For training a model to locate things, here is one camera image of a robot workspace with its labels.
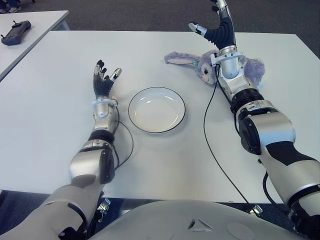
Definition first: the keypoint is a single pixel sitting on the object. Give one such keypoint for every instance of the metal table clamp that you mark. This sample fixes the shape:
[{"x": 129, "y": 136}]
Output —
[
  {"x": 105, "y": 205},
  {"x": 257, "y": 209}
]

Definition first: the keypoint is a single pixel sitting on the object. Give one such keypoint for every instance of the grey robot torso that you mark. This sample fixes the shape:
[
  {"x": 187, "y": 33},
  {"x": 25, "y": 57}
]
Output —
[{"x": 200, "y": 222}]

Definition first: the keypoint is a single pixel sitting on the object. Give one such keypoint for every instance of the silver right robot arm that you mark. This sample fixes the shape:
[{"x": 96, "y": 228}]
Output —
[{"x": 272, "y": 127}]

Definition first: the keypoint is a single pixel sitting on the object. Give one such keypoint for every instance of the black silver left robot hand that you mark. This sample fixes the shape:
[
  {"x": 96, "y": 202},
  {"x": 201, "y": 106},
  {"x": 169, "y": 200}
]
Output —
[{"x": 102, "y": 86}]

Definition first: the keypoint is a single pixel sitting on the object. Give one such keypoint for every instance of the purple plush bunny doll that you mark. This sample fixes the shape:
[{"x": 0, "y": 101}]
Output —
[{"x": 207, "y": 70}]

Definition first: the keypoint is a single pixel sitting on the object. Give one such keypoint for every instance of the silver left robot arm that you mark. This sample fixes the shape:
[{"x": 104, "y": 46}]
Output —
[{"x": 85, "y": 165}]

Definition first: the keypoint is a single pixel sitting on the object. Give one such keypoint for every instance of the black handheld controller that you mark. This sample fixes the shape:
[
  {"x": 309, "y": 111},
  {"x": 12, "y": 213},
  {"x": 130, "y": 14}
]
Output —
[{"x": 16, "y": 33}]

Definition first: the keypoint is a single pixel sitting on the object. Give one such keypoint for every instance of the white plate black rim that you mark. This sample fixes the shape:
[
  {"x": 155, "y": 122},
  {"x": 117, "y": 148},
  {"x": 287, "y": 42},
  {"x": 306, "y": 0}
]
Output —
[{"x": 157, "y": 110}]

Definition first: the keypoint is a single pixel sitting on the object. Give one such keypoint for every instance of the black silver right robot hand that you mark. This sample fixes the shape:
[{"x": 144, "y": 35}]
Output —
[{"x": 225, "y": 32}]

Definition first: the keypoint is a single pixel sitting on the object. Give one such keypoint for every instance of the white side table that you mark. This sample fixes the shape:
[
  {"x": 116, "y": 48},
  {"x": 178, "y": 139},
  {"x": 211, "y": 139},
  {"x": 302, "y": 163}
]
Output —
[{"x": 37, "y": 27}]

